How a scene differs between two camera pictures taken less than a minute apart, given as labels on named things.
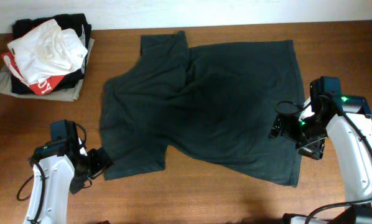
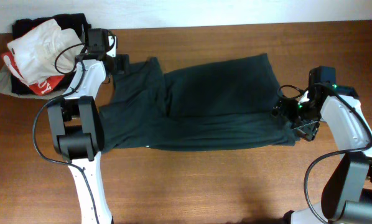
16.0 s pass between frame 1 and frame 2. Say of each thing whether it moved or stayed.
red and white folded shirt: stayed
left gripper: moved
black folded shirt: stayed
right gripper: moved
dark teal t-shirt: moved
